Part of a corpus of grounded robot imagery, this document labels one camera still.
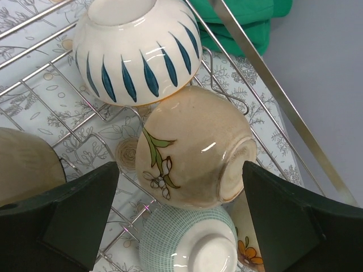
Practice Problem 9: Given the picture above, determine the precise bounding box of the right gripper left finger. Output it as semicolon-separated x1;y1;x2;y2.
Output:
1;161;120;272

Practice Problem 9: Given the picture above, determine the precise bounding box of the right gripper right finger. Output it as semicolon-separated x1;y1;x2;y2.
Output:
242;161;362;271

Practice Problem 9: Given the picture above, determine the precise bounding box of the beige orange flower bowl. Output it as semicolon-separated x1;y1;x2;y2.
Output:
231;191;265;271

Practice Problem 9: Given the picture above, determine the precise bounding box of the beige gold dotted bowl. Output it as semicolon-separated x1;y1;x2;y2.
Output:
1;127;66;206

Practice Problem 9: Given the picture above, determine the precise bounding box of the pale green checked bowl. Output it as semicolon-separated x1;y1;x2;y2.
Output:
139;205;238;272

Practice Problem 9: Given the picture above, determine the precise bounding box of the beige bowl green leaf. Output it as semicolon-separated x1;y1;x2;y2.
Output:
136;86;257;209

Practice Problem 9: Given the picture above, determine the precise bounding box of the white blue striped bowl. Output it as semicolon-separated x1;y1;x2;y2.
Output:
73;0;202;107

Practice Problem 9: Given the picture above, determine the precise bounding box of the green folded cloth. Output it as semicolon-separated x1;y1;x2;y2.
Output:
190;0;293;57

